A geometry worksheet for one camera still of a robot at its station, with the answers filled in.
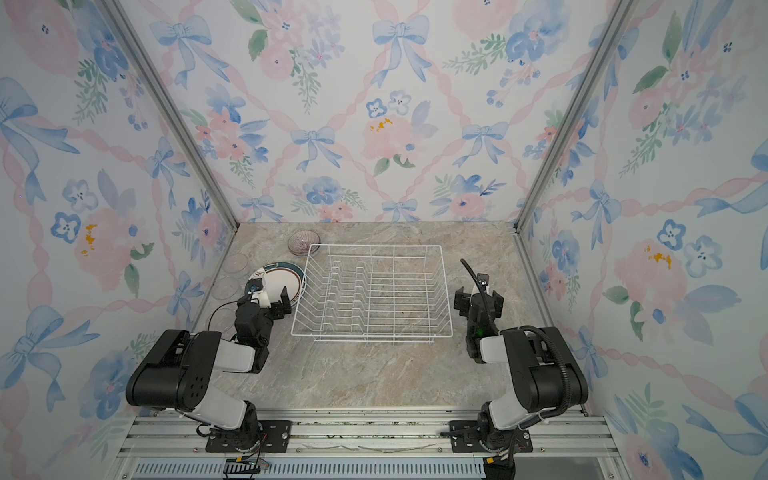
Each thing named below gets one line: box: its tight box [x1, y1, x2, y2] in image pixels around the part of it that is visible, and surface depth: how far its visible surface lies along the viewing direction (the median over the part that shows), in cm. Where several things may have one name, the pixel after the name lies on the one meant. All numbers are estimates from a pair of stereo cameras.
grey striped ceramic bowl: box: [288, 230, 321, 256], surface depth 112 cm
